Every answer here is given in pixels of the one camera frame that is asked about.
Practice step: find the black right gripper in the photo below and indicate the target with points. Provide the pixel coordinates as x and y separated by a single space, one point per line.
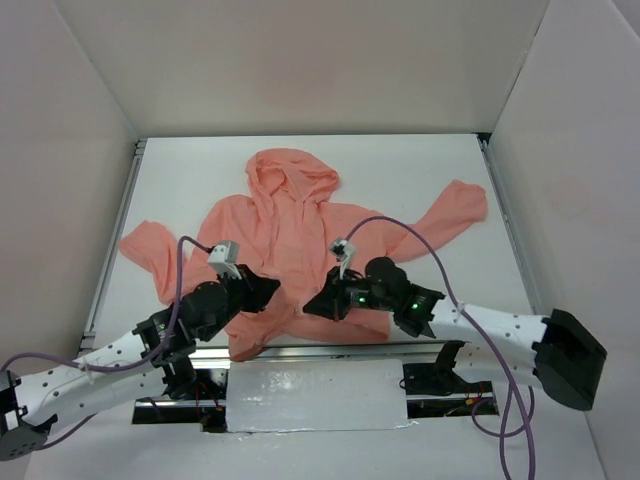
338 296

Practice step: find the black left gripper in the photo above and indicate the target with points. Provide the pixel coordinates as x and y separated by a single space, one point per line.
245 290

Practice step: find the pink hooded zip jacket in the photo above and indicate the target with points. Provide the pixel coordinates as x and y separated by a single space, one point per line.
284 229

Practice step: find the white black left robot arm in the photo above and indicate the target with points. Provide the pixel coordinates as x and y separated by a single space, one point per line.
149 361

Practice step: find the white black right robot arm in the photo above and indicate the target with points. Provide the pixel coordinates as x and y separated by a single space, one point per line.
554 353

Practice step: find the grey white left wrist camera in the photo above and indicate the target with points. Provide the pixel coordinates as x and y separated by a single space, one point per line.
222 259

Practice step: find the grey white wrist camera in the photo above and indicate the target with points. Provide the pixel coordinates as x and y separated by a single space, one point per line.
222 259
344 251

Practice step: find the grey white right wrist camera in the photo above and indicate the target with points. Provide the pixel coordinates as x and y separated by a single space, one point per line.
344 251

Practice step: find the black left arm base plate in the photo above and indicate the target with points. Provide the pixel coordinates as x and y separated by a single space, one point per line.
200 383

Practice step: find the aluminium table frame rail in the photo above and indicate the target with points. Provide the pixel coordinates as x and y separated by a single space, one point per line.
88 336

